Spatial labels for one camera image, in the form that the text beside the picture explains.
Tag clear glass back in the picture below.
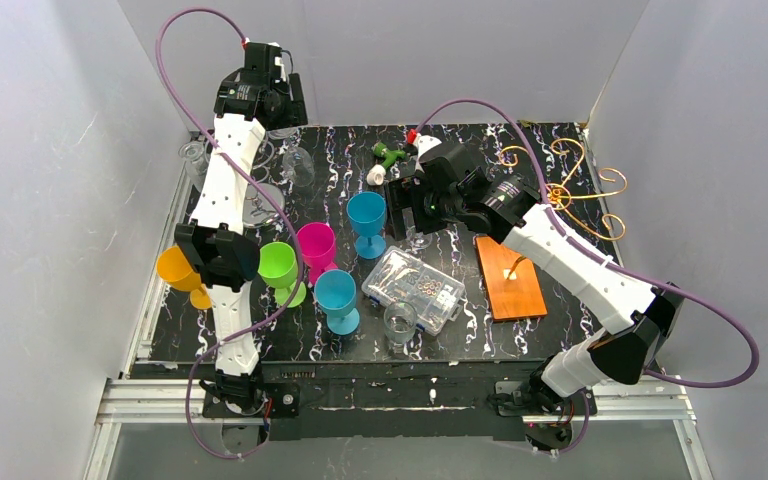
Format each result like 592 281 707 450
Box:
282 146 314 187

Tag teal plastic wine glass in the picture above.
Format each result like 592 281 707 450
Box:
347 191 387 260

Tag clear glass front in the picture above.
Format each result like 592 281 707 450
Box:
383 301 418 356

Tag blue plastic wine glass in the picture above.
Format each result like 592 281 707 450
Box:
314 269 360 336

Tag green plastic wine glass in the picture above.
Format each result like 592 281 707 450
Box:
258 241 307 309

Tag orange plastic wine glass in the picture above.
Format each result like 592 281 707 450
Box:
155 245 212 310

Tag clear wine glass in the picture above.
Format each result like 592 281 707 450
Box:
406 227 434 251

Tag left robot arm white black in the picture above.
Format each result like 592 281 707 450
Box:
174 42 307 409

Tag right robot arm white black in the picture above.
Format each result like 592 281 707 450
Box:
385 135 683 403

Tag magenta plastic wine glass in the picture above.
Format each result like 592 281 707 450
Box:
298 222 337 286

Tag green white toy drill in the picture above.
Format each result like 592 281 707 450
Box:
366 142 407 186

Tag clear plastic screw box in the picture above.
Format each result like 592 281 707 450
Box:
361 246 466 336

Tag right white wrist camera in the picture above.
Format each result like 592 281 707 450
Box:
406 129 442 161

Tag silver wire wine glass rack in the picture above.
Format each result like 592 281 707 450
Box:
242 132 285 229

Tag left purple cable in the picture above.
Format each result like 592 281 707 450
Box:
154 7 306 461

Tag purple cable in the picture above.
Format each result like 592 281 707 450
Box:
154 7 306 461
417 98 761 456

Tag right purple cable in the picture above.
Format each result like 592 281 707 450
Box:
417 98 761 456

